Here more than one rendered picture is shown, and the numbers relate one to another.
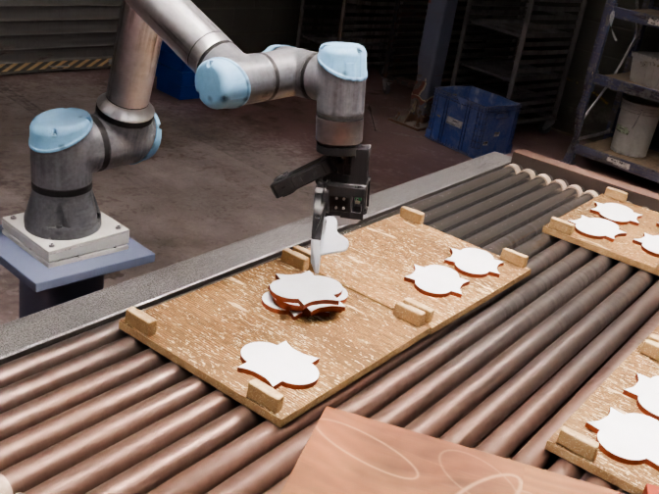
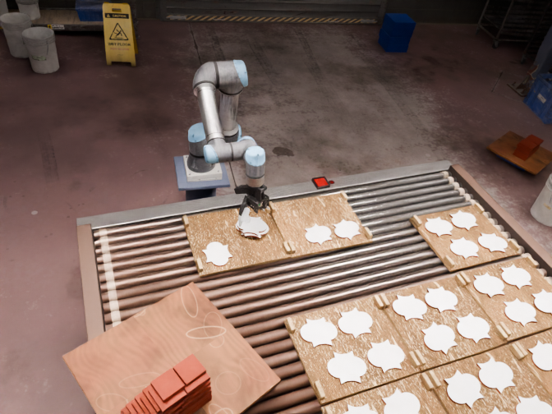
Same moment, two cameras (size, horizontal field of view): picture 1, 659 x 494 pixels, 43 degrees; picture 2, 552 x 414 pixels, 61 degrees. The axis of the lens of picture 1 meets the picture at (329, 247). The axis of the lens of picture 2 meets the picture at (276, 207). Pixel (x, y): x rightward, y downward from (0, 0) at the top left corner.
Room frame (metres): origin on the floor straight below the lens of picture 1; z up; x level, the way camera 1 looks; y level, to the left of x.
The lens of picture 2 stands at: (0.08, -0.80, 2.47)
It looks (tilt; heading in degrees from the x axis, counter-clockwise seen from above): 42 degrees down; 30
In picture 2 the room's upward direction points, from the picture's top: 9 degrees clockwise
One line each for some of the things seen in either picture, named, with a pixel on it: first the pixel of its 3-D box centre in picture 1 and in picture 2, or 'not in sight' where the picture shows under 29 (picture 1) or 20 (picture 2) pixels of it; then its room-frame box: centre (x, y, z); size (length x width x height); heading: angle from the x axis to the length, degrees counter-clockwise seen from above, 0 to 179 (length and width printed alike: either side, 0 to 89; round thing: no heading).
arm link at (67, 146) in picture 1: (64, 146); (201, 138); (1.56, 0.55, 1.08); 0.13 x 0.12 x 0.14; 142
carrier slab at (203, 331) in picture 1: (280, 327); (235, 237); (1.25, 0.06, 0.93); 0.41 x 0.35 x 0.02; 146
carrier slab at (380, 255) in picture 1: (412, 266); (318, 223); (1.60, -0.18, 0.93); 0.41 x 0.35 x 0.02; 145
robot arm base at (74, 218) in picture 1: (62, 202); (200, 156); (1.56, 0.55, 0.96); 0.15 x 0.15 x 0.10
